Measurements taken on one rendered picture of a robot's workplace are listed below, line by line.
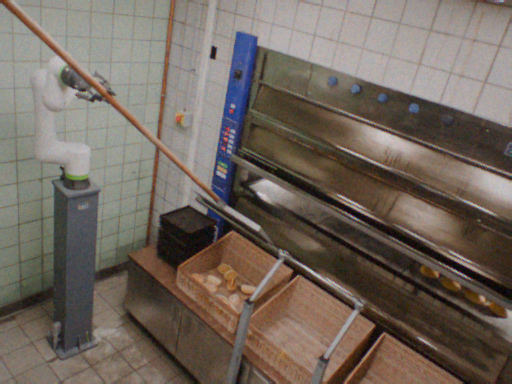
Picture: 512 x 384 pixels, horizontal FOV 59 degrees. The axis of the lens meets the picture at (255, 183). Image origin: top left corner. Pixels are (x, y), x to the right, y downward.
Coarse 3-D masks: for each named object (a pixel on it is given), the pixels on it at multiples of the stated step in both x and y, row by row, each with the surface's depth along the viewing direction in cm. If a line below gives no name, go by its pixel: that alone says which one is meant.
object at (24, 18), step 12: (0, 0) 130; (12, 0) 132; (12, 12) 134; (24, 12) 135; (36, 24) 139; (48, 36) 143; (60, 48) 148; (72, 60) 152; (84, 72) 157; (96, 84) 162; (108, 96) 168; (120, 108) 174; (132, 120) 180; (144, 132) 187; (156, 144) 195; (168, 156) 203; (180, 168) 213; (192, 180) 222
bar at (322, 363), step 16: (208, 208) 272; (240, 224) 258; (288, 256) 238; (272, 272) 238; (336, 288) 220; (240, 320) 238; (352, 320) 212; (240, 336) 240; (240, 352) 246; (320, 368) 207
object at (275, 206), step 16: (256, 192) 300; (272, 208) 288; (304, 224) 273; (336, 240) 262; (352, 256) 255; (368, 256) 252; (384, 272) 243; (416, 288) 232; (432, 304) 228; (448, 304) 224; (464, 320) 219; (480, 320) 217; (496, 336) 210
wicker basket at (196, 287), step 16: (224, 240) 310; (208, 256) 304; (224, 256) 317; (240, 256) 308; (256, 256) 300; (272, 256) 294; (192, 272) 298; (240, 272) 308; (256, 272) 300; (288, 272) 283; (192, 288) 290; (224, 288) 296; (240, 288) 299; (256, 288) 299; (272, 288) 272; (208, 304) 280; (224, 304) 261; (240, 304) 285; (256, 304) 266; (224, 320) 264
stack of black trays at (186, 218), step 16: (192, 208) 320; (160, 224) 305; (176, 224) 296; (192, 224) 302; (208, 224) 304; (160, 240) 309; (176, 240) 296; (192, 240) 295; (208, 240) 312; (160, 256) 313; (176, 256) 302; (192, 256) 303
